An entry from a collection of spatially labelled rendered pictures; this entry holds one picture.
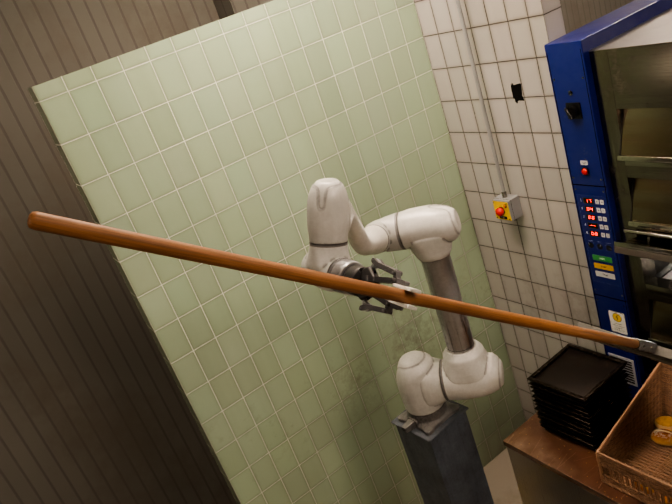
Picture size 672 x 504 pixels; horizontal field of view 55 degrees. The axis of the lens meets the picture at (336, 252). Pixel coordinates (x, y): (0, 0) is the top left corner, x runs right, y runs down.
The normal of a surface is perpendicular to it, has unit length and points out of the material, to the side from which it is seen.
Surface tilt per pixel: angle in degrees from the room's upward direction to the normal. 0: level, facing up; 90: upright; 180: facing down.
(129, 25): 90
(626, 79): 90
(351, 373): 90
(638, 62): 90
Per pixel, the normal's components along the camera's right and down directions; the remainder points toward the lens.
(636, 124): -0.85, 0.13
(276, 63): 0.53, 0.16
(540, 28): -0.79, 0.46
